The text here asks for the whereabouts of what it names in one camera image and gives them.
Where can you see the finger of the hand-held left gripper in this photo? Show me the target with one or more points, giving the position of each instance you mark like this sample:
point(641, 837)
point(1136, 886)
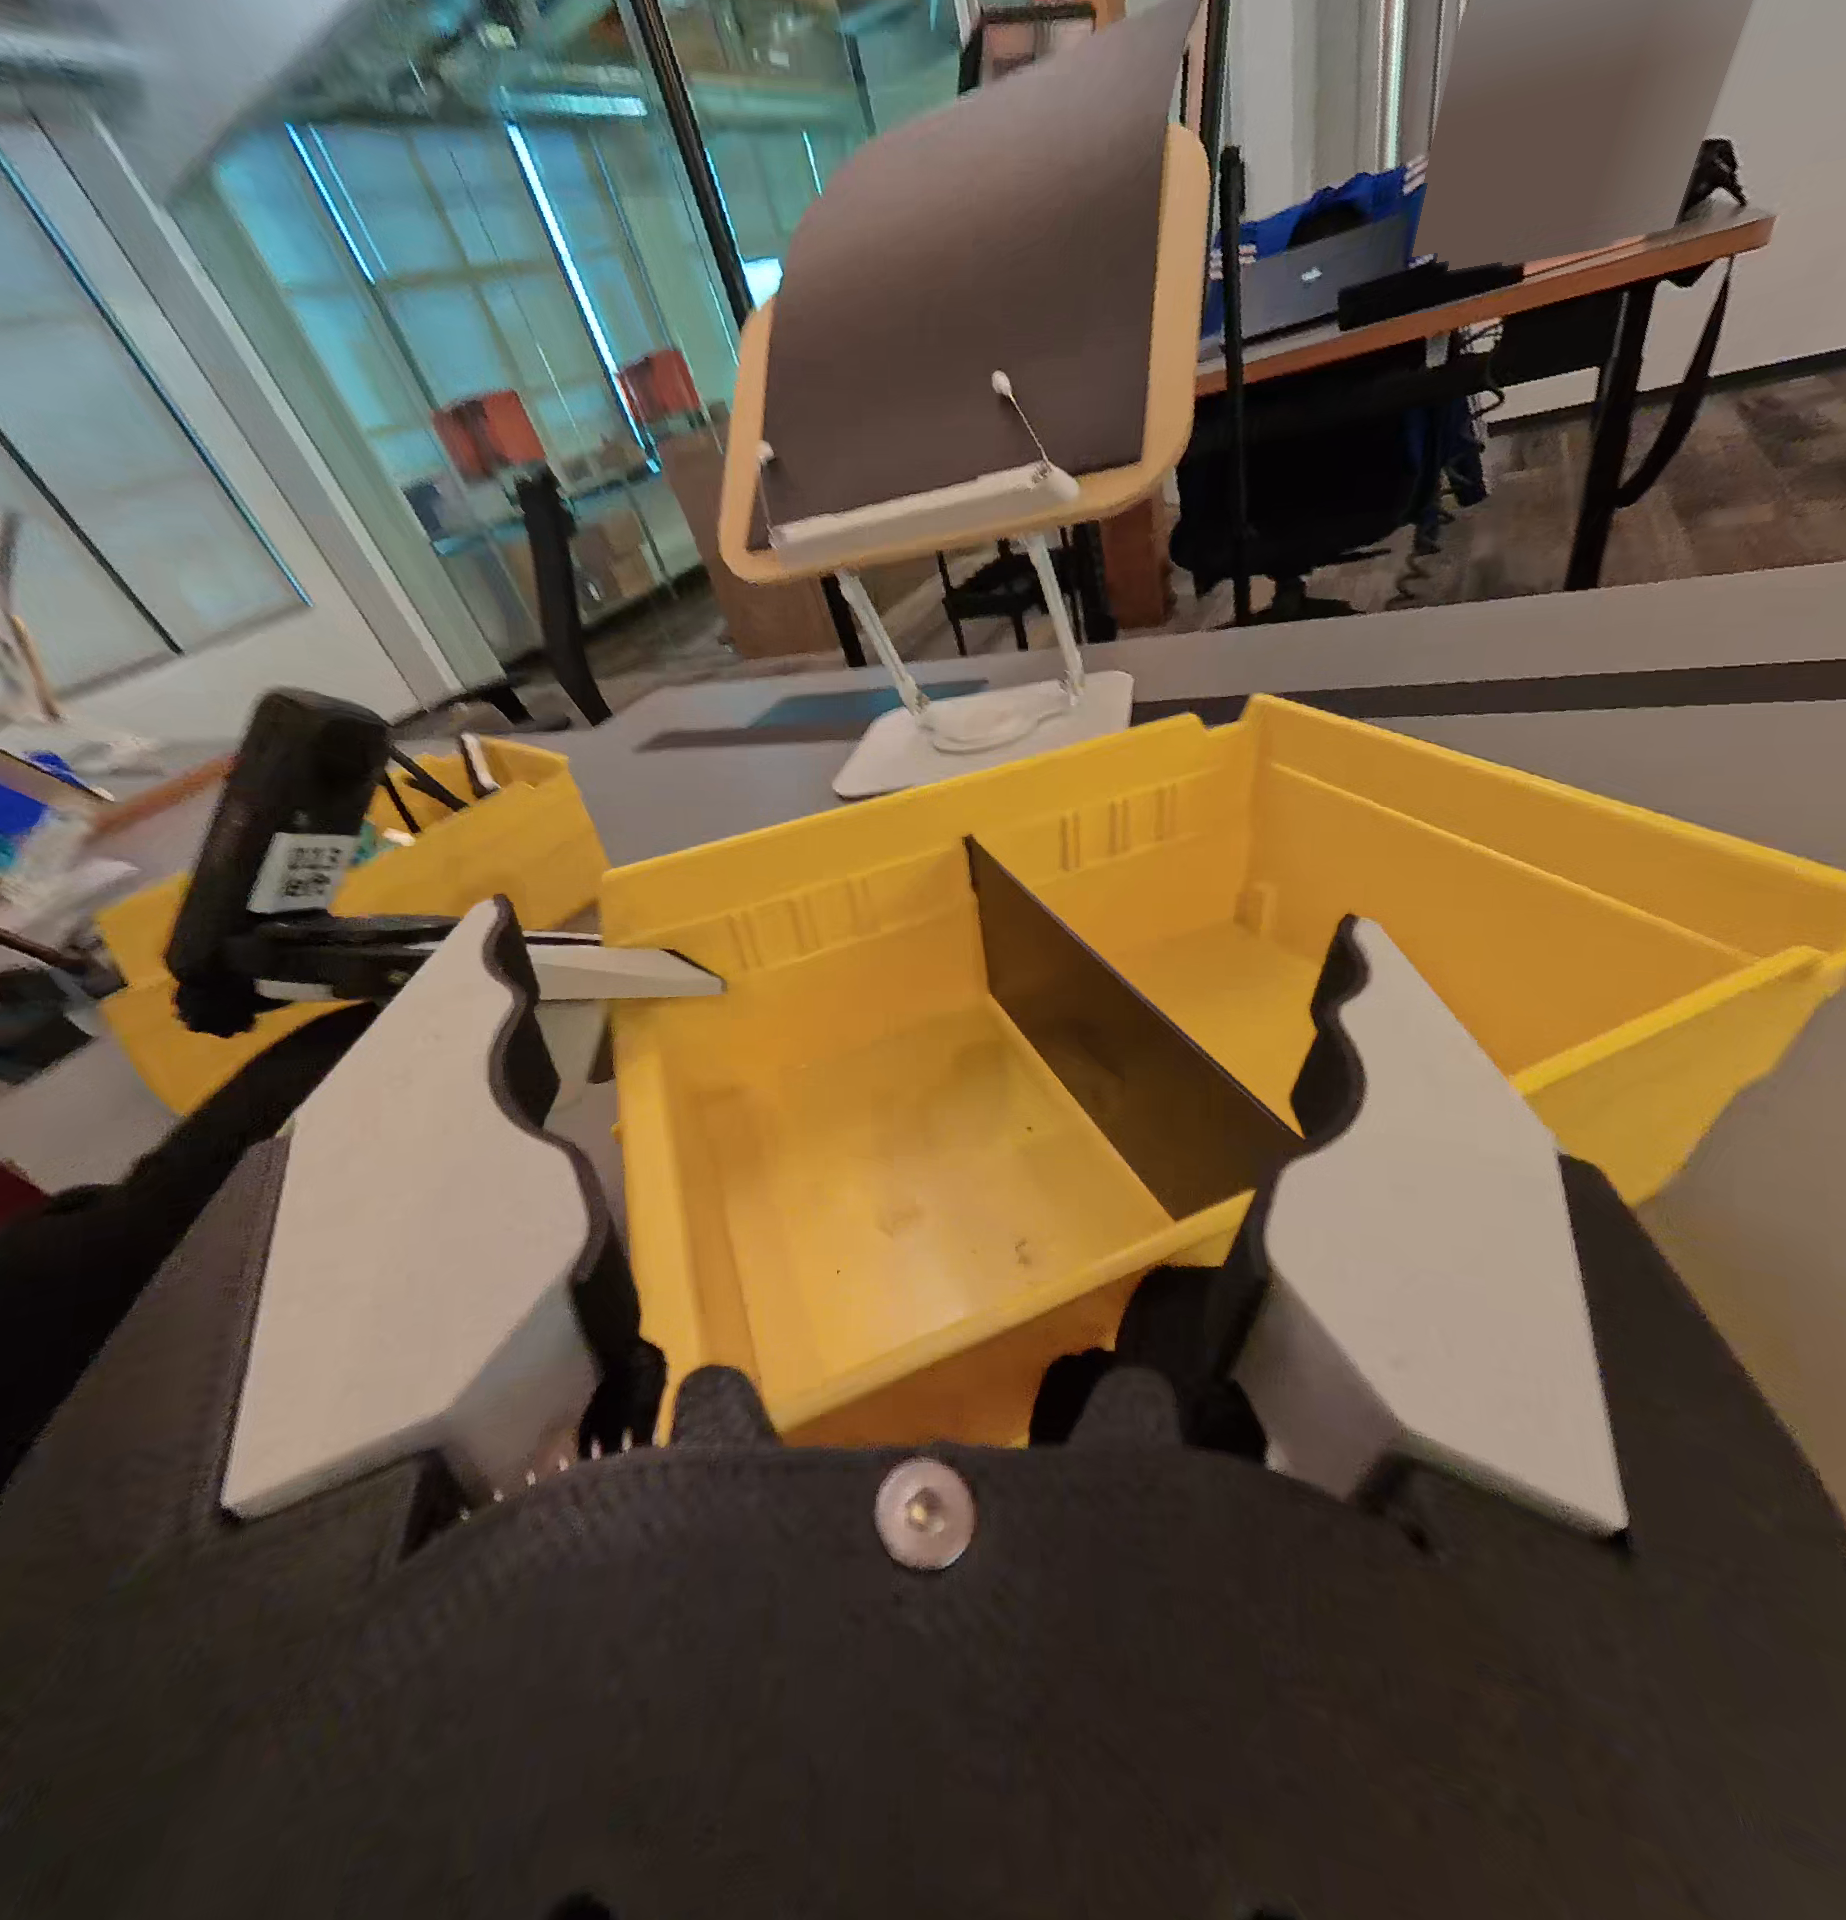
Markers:
point(623, 972)

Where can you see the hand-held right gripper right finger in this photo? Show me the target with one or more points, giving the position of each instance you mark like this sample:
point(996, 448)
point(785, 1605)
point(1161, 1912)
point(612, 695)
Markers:
point(1433, 1245)

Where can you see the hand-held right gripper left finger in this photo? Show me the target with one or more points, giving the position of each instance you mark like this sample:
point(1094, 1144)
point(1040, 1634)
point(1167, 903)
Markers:
point(413, 1201)

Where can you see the yellow plastic bin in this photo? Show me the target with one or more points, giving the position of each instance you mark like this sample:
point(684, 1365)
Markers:
point(548, 840)
point(893, 1171)

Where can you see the person's left forearm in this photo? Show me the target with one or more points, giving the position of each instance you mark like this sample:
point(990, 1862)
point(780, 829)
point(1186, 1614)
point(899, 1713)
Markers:
point(68, 1290)

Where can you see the person's left hand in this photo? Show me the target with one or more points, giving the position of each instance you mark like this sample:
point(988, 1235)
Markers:
point(286, 1065)

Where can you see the wooden work table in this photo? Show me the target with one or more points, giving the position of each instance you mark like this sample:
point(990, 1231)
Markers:
point(145, 795)

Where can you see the black stand pole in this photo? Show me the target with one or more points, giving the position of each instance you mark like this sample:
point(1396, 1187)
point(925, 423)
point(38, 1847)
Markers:
point(693, 165)

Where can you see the wood-edged table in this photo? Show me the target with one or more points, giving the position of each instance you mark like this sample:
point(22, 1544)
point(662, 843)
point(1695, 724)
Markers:
point(968, 271)

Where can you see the open laptop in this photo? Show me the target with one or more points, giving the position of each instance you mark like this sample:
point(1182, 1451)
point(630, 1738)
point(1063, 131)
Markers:
point(1312, 276)

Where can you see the wood-edged work desk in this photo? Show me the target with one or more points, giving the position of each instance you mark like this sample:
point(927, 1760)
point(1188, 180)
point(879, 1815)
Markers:
point(1612, 261)

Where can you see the grey partition panel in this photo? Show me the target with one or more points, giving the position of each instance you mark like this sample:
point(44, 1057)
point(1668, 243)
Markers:
point(1567, 120)

